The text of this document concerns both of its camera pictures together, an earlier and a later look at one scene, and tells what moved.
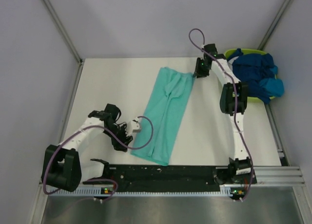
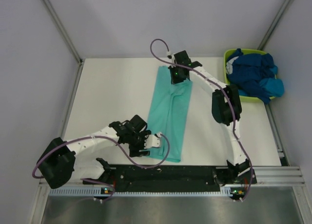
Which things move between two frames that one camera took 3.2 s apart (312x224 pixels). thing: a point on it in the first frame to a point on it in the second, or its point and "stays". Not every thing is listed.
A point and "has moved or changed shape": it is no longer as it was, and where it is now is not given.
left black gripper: x=125 y=140 to x=134 y=151
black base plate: x=168 y=178 stays
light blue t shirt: x=273 y=86 stays
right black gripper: x=199 y=73 to x=173 y=80
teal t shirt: x=155 y=139 has moved or changed shape
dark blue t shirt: x=251 y=68 stays
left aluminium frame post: x=60 y=25 stays
